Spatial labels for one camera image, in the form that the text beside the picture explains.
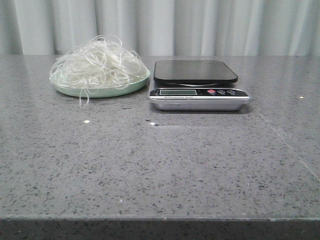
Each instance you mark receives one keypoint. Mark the white translucent vermicelli bundle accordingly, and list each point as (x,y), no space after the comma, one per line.
(103,61)

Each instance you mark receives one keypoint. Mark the silver black kitchen scale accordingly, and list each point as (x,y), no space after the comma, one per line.
(195,85)

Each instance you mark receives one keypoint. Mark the light green round plate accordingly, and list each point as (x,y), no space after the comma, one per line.
(81,92)

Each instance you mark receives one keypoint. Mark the white pleated curtain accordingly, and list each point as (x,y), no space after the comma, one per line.
(164,27)

